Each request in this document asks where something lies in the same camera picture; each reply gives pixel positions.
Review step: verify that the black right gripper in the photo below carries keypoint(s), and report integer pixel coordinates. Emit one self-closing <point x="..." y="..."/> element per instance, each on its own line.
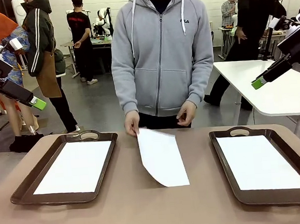
<point x="299" y="47"/>

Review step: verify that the white A4 paper sheet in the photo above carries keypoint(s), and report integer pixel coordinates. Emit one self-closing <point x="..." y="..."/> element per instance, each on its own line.
<point x="73" y="167"/>
<point x="260" y="163"/>
<point x="164" y="157"/>

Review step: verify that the person's right forearm grey sleeve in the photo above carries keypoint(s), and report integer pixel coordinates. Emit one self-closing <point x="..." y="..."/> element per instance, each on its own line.
<point x="125" y="93"/>

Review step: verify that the person's left forearm grey sleeve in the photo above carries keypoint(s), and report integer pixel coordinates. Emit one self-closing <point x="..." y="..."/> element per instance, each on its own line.
<point x="202" y="82"/>

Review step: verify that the person's left hand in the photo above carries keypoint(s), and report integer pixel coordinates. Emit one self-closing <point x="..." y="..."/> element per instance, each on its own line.
<point x="189" y="114"/>

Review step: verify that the person's right hand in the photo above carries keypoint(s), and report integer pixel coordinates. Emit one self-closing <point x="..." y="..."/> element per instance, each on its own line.
<point x="132" y="121"/>

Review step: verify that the white office table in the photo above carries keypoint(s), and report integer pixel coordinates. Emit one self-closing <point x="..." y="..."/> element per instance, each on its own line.
<point x="281" y="99"/>

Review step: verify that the black tripod stand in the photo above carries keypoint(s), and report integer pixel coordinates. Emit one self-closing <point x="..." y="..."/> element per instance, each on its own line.
<point x="269" y="43"/>

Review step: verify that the black bag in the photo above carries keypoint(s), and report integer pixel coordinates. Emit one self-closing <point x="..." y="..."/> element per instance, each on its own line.
<point x="25" y="143"/>

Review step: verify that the walking person in black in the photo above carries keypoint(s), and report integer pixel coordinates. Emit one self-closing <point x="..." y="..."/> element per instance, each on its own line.
<point x="251" y="18"/>

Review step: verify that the person in striped green jacket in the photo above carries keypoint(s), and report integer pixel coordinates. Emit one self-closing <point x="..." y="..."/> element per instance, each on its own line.
<point x="40" y="35"/>

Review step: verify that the person in plaid shirt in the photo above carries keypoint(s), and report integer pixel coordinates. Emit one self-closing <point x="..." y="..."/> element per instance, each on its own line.
<point x="227" y="10"/>

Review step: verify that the white rounded robot part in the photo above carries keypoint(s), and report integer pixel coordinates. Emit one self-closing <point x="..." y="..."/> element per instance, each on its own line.
<point x="18" y="10"/>

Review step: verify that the person in black t-shirt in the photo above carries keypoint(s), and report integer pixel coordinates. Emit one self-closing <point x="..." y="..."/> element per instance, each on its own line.
<point x="79" y="26"/>

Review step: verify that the brown plastic serving tray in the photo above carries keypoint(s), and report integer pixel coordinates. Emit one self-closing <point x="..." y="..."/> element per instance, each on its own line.
<point x="226" y="168"/>
<point x="24" y="188"/>

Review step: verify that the grey background workbench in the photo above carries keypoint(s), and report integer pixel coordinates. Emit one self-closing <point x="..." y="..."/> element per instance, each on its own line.
<point x="100" y="43"/>

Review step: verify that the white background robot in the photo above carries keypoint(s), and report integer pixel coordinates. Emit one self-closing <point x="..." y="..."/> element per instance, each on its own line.
<point x="102" y="14"/>

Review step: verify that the person in grey hoodie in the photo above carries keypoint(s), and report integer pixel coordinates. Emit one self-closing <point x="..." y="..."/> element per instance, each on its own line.
<point x="161" y="59"/>

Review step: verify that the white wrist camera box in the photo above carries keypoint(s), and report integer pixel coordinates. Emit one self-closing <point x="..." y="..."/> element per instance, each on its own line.
<point x="16" y="44"/>
<point x="274" y="23"/>

